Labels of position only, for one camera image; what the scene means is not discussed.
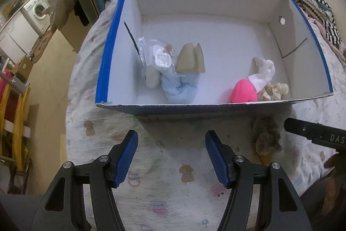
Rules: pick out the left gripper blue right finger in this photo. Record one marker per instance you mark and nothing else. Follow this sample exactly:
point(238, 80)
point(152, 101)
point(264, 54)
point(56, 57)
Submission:
point(280, 207)

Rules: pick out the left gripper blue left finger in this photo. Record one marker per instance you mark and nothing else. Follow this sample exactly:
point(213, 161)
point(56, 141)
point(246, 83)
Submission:
point(63, 206)

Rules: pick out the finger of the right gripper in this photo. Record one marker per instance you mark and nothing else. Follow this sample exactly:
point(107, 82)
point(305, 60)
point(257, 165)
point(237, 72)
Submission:
point(318, 133)

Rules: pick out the brown fuzzy scrunchie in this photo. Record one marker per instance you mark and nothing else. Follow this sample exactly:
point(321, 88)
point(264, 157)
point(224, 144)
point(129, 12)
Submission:
point(265, 135)

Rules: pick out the beige scrunchie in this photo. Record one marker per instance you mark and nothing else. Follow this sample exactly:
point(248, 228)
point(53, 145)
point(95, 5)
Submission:
point(276, 92)

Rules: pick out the white scrunchie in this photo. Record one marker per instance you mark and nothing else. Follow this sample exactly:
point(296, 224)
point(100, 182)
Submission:
point(266, 71)

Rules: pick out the pink plush toy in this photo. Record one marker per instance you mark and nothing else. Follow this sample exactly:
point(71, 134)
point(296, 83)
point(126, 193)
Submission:
point(243, 92)

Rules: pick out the brown cardboard piece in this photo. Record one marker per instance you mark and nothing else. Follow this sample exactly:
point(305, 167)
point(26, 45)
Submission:
point(190, 59)

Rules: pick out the blue white cardboard box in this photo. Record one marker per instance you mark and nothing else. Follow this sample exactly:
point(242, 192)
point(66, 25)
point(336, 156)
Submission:
point(231, 34)

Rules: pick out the clear plastic packet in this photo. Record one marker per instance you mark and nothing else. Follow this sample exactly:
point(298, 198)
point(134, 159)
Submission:
point(158, 57)

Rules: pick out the light blue fluffy sock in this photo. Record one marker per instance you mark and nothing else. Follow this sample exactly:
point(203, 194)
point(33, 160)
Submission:
point(180, 89)

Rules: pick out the person's right hand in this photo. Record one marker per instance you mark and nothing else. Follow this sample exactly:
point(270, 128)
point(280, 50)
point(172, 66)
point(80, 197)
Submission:
point(336, 182)

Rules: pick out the white patterned bed quilt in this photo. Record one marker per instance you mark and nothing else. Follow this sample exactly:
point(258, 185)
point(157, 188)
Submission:
point(171, 183)

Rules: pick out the black white striped cloth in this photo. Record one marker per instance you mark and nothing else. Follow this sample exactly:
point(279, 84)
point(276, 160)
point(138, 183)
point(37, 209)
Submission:
point(323, 17)

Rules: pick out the small cardboard box on floor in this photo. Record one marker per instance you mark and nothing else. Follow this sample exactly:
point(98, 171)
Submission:
point(23, 68)

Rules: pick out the brown floor mat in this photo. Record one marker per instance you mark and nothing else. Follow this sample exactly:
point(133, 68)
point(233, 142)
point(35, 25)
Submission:
point(40, 46)

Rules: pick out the white kitchen cabinet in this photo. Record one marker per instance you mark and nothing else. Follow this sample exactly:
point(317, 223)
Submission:
point(17, 38)

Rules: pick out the white washing machine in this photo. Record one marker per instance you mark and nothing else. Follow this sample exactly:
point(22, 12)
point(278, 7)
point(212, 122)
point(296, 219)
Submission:
point(33, 11)

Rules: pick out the yellow wooden ladder frame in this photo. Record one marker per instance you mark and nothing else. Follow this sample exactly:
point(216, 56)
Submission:
point(13, 128)

